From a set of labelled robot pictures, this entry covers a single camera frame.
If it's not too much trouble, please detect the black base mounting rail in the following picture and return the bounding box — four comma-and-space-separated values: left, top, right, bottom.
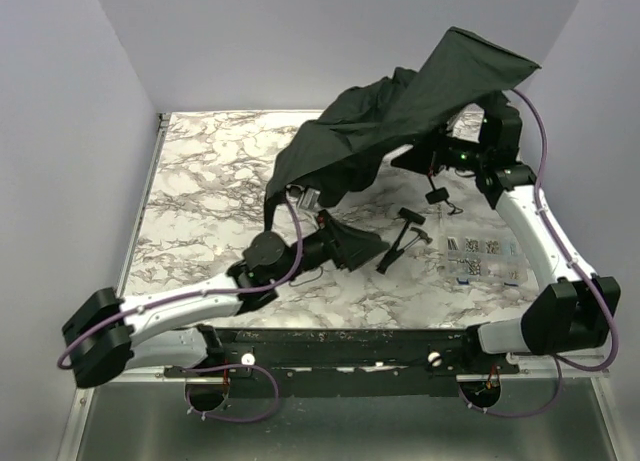
164, 326, 519, 398

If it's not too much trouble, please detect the black folding umbrella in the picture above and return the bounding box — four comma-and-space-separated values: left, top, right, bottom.
263, 26, 540, 229

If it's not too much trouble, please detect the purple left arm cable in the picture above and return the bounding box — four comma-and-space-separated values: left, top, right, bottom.
57, 193, 306, 371

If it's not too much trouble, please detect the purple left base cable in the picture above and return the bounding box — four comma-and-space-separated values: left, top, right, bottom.
182, 361, 282, 424

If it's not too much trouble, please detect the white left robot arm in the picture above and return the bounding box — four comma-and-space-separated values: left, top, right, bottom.
57, 211, 389, 389

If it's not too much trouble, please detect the clear plastic screw box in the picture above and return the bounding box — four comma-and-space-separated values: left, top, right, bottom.
439, 228, 528, 286

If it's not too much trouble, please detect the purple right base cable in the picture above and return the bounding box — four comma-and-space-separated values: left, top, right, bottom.
457, 355, 564, 417

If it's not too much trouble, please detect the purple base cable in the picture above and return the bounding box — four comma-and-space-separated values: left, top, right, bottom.
457, 355, 564, 417
182, 361, 282, 424

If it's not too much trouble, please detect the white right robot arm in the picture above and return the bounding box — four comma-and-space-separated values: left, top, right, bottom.
391, 93, 621, 357

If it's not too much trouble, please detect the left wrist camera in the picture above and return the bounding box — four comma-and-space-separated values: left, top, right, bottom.
289, 185, 321, 212

